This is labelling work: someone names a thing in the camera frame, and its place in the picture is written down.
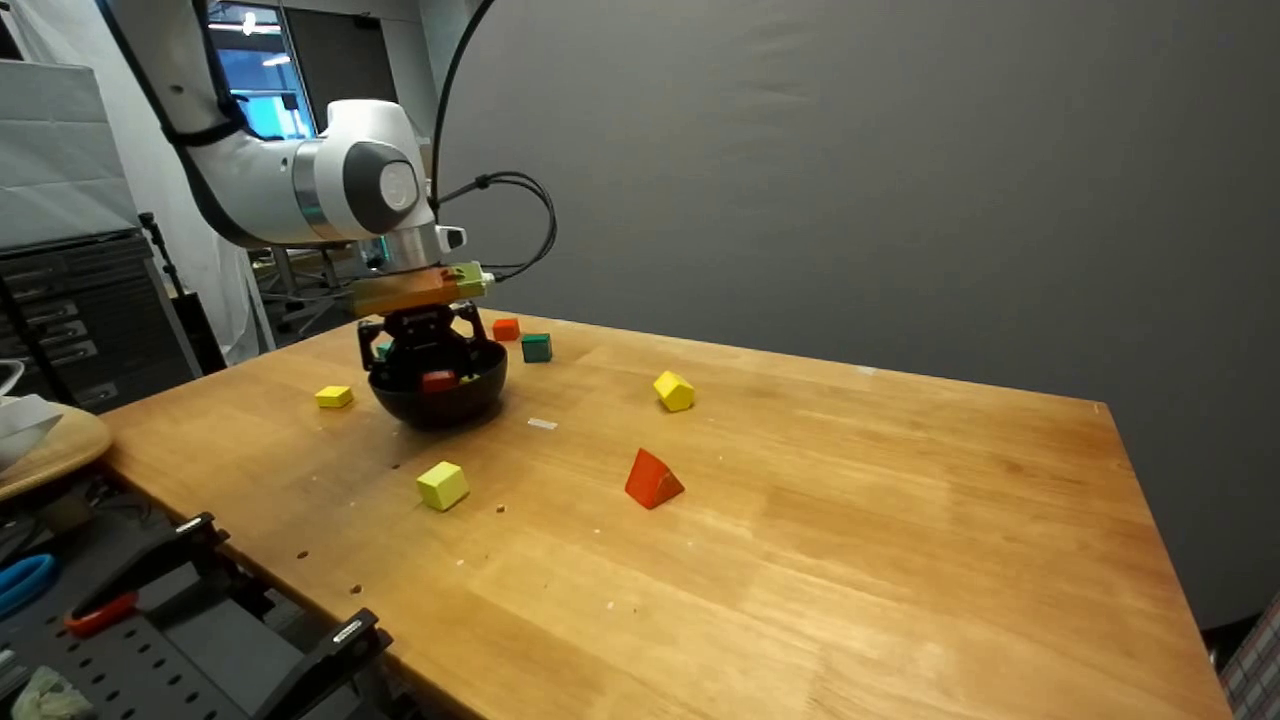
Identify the wrist camera on wooden mount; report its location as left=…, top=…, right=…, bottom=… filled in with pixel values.
left=350, top=260, right=496, bottom=314

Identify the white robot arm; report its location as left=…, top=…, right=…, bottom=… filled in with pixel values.
left=96, top=0, right=490, bottom=320

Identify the black equipment rack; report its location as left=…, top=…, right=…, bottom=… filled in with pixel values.
left=0, top=228, right=197, bottom=410

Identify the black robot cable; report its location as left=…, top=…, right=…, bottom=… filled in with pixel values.
left=426, top=0, right=563, bottom=284

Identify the round wooden side board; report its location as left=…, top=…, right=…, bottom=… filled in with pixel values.
left=0, top=403, right=110, bottom=500

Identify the orange handled clamp upper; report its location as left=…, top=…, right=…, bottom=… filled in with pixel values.
left=65, top=510, right=226, bottom=639

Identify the red triangular prism block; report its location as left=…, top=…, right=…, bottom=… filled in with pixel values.
left=624, top=446, right=683, bottom=506

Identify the black bowl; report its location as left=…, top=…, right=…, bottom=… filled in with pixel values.
left=368, top=341, right=509, bottom=429

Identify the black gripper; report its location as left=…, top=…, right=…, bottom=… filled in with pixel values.
left=355, top=305, right=489, bottom=381

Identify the blue handled tool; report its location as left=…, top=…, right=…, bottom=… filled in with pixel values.
left=0, top=553, right=56, bottom=614

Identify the red cube block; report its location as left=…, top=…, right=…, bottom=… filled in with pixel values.
left=490, top=314, right=520, bottom=341

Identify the black perforated tool board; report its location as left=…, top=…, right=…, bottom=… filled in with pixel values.
left=0, top=492, right=402, bottom=720

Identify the lime yellow block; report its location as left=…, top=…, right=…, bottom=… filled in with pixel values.
left=417, top=461, right=472, bottom=510

